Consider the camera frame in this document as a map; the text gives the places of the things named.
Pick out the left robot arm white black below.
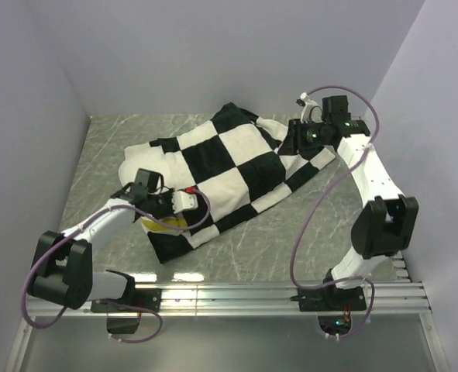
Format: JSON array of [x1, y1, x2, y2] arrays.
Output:
[[24, 169, 174, 312]]

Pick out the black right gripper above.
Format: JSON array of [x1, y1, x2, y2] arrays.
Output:
[[276, 119, 328, 157]]

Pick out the aluminium front rail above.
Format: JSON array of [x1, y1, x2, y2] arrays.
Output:
[[23, 281, 432, 317]]

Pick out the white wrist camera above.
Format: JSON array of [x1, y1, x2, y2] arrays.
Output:
[[296, 92, 322, 123], [172, 190, 198, 214]]

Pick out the black white checkered pillowcase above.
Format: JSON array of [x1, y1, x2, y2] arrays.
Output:
[[122, 102, 337, 265]]

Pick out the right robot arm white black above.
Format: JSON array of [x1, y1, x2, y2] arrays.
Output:
[[278, 93, 419, 310]]

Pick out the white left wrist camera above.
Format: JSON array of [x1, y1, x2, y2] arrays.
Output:
[[172, 190, 198, 214]]

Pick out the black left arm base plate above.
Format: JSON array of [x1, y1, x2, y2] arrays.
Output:
[[90, 288, 164, 343]]

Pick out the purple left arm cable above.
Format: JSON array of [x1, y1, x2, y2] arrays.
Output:
[[20, 187, 212, 343]]

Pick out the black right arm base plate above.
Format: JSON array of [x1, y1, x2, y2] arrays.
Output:
[[290, 286, 367, 336]]

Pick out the white pillow with yellow edge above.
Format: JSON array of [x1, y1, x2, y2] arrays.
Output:
[[118, 154, 189, 235]]

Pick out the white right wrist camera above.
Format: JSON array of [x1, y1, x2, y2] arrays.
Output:
[[296, 92, 322, 123]]

